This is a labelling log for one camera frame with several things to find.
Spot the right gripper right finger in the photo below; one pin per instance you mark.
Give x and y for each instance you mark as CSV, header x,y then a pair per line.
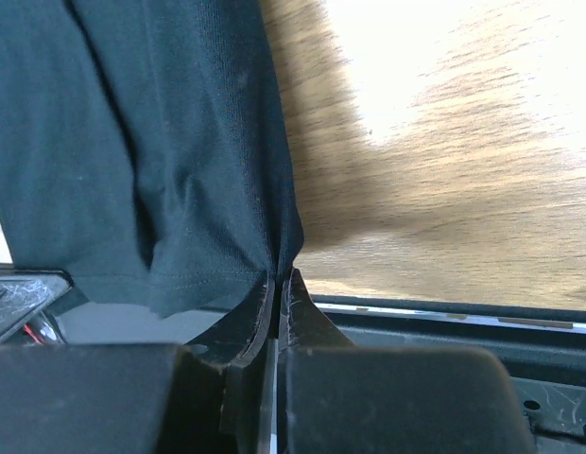
x,y
334,396

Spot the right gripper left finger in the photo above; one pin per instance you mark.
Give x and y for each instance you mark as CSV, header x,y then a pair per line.
x,y
213,394

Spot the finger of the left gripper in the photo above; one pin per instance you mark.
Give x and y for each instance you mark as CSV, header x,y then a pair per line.
x,y
25,297

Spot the black t-shirt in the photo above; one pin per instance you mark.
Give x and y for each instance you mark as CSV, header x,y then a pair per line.
x,y
143,150

